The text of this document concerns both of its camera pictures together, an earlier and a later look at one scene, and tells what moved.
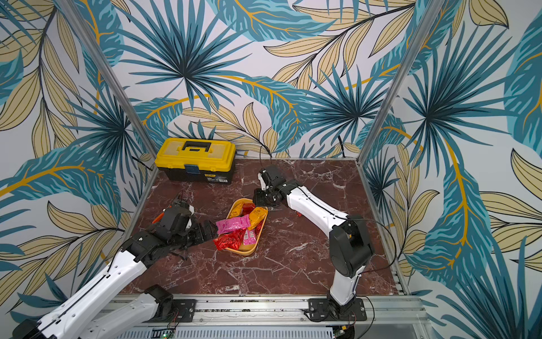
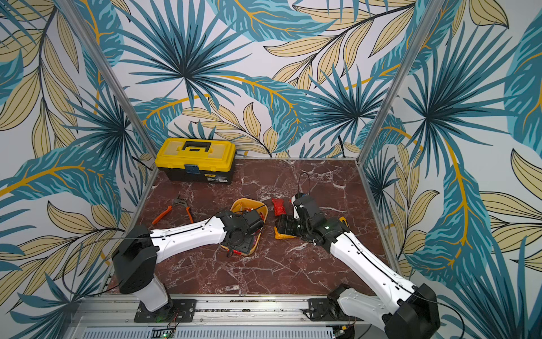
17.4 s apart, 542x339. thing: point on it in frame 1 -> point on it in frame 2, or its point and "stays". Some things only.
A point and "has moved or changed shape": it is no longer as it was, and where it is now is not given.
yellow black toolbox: x=205 y=161 stays
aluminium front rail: x=385 y=317 stays
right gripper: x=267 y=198 -> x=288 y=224
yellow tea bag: x=257 y=214 has moved or changed shape
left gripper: x=200 y=237 -> x=246 y=248
